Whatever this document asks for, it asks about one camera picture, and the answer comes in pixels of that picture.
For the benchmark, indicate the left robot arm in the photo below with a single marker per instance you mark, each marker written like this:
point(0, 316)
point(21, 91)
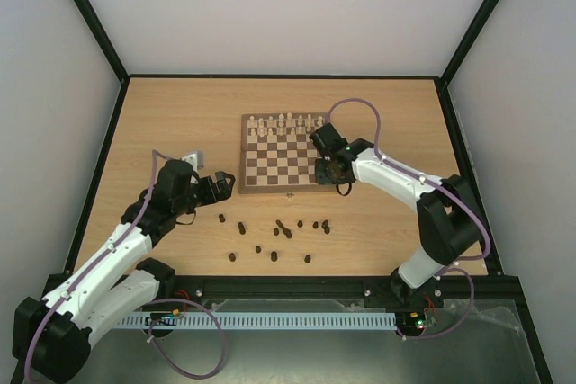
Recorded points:
point(56, 334)

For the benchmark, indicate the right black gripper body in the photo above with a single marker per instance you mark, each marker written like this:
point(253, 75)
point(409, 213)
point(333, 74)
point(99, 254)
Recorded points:
point(322, 144)

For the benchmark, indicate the light blue cable duct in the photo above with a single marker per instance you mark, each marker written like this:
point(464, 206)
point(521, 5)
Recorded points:
point(380, 321)

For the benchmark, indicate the dark knight piece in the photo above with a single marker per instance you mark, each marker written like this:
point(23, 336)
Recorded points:
point(325, 226)

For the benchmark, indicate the black aluminium frame rail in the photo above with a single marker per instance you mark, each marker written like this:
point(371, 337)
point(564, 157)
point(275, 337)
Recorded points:
point(375, 292)

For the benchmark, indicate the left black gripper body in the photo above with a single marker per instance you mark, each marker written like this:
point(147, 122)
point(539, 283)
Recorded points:
point(206, 197)

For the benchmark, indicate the dark tall piece left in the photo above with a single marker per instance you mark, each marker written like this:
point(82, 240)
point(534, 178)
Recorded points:
point(242, 228)

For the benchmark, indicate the white chess pieces row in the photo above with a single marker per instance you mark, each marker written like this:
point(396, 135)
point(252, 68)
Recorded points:
point(287, 126)

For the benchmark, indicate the wooden chess board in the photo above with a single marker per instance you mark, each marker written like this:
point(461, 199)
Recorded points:
point(278, 167)

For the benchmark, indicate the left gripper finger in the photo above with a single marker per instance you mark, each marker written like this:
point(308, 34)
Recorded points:
point(223, 177)
point(225, 192)

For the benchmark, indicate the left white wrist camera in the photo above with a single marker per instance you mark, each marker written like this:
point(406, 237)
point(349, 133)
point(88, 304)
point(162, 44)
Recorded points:
point(195, 159)

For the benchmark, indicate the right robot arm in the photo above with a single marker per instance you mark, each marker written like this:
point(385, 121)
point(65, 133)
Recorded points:
point(448, 220)

